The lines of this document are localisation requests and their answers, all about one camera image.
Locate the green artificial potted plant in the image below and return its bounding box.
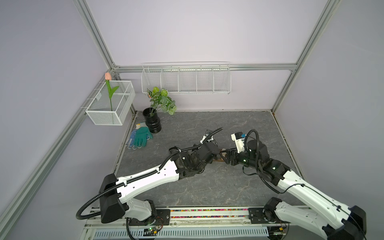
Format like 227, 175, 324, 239
147, 87, 177, 117

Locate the aluminium front rail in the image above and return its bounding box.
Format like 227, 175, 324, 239
84, 202, 328, 232

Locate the black thin band watch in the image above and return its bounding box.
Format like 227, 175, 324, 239
169, 146, 181, 155

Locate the black ribbed plant pot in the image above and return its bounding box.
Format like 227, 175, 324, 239
143, 107, 162, 134

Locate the pink artificial tulip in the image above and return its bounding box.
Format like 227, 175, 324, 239
105, 73, 119, 111

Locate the black corrugated cable conduit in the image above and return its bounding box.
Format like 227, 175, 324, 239
75, 127, 224, 240

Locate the long white wire shelf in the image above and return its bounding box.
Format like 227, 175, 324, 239
141, 62, 232, 94

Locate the white mesh wall basket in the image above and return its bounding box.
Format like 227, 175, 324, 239
85, 81, 136, 126

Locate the brown wooden watch stand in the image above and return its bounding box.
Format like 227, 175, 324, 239
214, 149, 229, 164

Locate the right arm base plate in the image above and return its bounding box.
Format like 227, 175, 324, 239
248, 206, 288, 224

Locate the green work glove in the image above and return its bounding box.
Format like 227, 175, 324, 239
134, 127, 153, 148

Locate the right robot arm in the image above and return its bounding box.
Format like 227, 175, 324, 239
223, 134, 367, 240

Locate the blue dotted work glove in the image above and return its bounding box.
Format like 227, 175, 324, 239
125, 129, 137, 150

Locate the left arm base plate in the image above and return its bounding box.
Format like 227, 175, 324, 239
129, 209, 171, 227

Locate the white slotted cable duct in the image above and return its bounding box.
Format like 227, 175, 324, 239
90, 227, 269, 240

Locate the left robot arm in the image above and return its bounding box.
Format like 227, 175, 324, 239
99, 142, 221, 224

